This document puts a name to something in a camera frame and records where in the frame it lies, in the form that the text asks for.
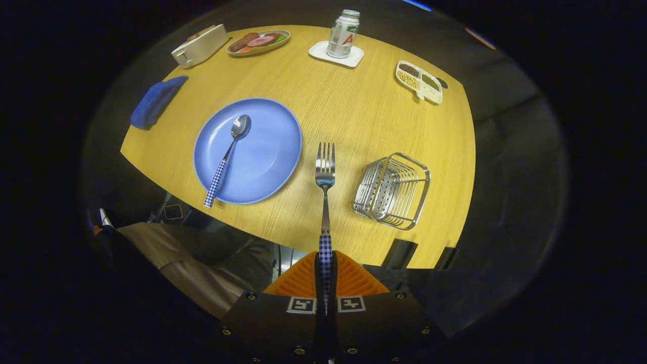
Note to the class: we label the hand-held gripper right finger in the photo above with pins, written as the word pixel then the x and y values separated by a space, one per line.
pixel 384 328

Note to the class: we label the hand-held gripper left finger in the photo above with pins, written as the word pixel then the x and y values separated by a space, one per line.
pixel 273 328

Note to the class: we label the black table leg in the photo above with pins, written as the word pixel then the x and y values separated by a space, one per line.
pixel 445 258

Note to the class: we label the person's beige trousers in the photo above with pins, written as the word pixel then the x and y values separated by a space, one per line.
pixel 202 263

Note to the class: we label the black square box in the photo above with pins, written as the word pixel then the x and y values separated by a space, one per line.
pixel 173 212

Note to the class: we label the blue round plate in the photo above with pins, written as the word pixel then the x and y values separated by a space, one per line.
pixel 268 151

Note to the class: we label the white power strip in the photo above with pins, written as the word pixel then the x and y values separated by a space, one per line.
pixel 106 218

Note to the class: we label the white divided dish with beans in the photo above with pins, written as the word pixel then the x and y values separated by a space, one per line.
pixel 419 81

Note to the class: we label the black round table grommet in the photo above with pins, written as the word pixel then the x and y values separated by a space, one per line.
pixel 443 83

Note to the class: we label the folded blue cloth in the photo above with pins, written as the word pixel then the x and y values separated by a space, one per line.
pixel 151 103

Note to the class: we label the white square coaster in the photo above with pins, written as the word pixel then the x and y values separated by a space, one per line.
pixel 318 50

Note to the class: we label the oval plate of toy food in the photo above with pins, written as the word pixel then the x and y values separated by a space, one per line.
pixel 258 41

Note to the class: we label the white toaster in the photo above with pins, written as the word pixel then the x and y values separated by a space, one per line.
pixel 202 45

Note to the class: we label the white drink bottle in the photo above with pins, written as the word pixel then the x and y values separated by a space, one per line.
pixel 342 35

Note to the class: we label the brown toast slices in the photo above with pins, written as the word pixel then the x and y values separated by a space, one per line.
pixel 199 33

